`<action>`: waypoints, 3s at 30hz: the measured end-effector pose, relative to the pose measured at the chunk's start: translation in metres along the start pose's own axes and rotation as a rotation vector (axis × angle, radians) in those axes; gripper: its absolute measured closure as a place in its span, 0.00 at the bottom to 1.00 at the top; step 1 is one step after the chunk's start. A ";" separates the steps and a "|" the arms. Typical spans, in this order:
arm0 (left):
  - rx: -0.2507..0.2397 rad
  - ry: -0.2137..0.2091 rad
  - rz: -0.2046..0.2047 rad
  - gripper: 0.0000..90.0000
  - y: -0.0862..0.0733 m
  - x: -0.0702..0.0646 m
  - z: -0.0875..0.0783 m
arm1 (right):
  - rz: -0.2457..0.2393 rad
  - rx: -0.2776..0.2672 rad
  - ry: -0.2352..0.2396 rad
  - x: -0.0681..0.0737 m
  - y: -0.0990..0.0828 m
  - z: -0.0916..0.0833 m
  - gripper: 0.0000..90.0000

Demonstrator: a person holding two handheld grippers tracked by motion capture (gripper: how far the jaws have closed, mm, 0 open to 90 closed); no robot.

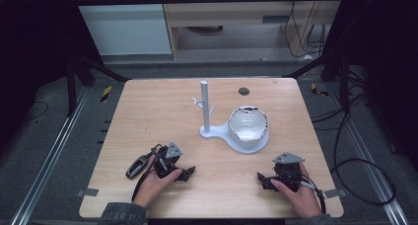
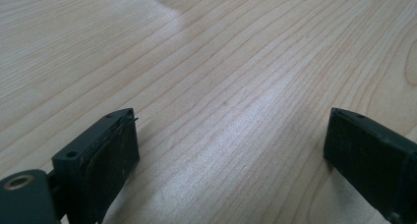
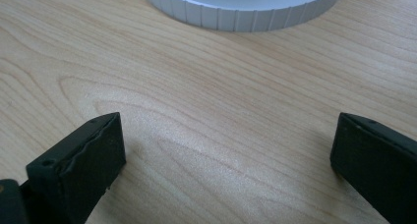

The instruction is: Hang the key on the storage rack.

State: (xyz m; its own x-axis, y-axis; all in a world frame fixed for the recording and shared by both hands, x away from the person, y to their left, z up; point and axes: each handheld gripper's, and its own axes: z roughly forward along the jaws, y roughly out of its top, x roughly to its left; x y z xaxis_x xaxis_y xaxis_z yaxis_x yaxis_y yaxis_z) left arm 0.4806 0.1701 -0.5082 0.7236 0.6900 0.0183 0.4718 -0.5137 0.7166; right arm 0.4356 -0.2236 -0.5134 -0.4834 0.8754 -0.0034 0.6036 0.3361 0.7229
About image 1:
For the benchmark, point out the white ceramic bowl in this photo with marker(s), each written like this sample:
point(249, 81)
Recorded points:
point(247, 124)

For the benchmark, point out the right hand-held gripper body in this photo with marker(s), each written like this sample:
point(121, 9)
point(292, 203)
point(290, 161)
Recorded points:
point(287, 170)

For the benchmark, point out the black car key fob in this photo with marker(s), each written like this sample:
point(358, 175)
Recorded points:
point(135, 167)

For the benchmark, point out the white cabinet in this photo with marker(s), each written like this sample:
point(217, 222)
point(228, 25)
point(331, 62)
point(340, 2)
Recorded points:
point(125, 24)

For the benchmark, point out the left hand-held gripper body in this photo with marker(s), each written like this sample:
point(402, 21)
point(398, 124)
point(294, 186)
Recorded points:
point(167, 161)

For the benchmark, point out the black curtain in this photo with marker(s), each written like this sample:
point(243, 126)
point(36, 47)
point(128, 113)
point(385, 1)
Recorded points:
point(29, 47)
point(387, 54)

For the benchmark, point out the metal floor rail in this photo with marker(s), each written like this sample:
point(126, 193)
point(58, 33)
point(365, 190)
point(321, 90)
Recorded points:
point(49, 159)
point(368, 159)

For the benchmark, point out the person's right hand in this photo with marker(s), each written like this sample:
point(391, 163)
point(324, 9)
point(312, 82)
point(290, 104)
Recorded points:
point(304, 200)

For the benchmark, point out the wooden desk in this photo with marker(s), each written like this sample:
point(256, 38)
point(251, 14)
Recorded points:
point(230, 16)

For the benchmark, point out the grey tape piece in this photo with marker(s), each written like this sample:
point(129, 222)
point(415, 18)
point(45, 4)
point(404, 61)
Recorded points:
point(88, 192)
point(335, 193)

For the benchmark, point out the black metal stand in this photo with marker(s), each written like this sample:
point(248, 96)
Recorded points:
point(344, 83)
point(70, 83)

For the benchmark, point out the white key stand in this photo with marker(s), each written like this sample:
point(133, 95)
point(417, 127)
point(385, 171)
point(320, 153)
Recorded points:
point(206, 113)

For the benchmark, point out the yellow black hazard tape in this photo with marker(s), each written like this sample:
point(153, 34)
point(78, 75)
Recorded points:
point(106, 94)
point(318, 90)

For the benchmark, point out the person's left hand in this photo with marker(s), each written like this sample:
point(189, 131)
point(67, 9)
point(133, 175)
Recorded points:
point(153, 187)

